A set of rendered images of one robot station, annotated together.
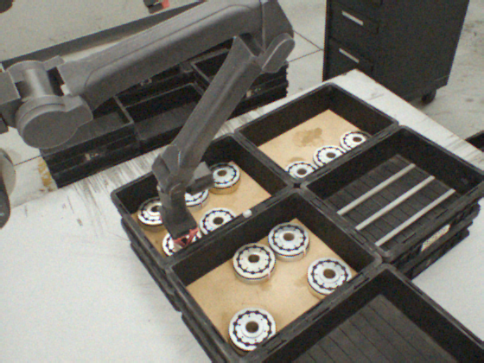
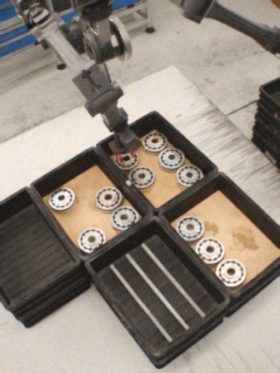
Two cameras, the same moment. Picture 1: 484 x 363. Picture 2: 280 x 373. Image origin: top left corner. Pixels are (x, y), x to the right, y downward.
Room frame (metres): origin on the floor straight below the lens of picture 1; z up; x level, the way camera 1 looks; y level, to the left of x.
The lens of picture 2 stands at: (0.85, -0.93, 2.23)
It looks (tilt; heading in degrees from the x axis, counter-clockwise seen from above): 55 degrees down; 92
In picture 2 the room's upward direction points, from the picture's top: 8 degrees counter-clockwise
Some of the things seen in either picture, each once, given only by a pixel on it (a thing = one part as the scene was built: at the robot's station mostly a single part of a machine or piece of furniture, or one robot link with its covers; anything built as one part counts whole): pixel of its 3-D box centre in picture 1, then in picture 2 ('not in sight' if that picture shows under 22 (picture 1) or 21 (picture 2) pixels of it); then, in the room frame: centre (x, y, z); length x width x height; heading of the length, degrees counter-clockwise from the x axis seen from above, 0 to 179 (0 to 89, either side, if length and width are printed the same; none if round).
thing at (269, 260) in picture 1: (253, 260); (108, 198); (0.69, -0.01, 0.86); 0.10 x 0.10 x 0.01
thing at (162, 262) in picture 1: (201, 192); (155, 158); (0.88, 0.11, 0.92); 0.40 x 0.30 x 0.02; 122
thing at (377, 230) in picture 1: (391, 199); (156, 288); (0.84, -0.39, 0.87); 0.40 x 0.30 x 0.11; 122
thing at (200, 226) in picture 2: (302, 173); (190, 228); (0.97, -0.17, 0.86); 0.10 x 0.10 x 0.01
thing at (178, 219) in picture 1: (175, 210); (122, 139); (0.77, 0.17, 0.98); 0.10 x 0.07 x 0.07; 25
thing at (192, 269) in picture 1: (272, 278); (91, 207); (0.62, -0.05, 0.87); 0.40 x 0.30 x 0.11; 122
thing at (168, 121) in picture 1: (174, 136); not in sight; (1.89, 0.32, 0.31); 0.40 x 0.30 x 0.34; 116
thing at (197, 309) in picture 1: (272, 266); (88, 200); (0.62, -0.05, 0.92); 0.40 x 0.30 x 0.02; 122
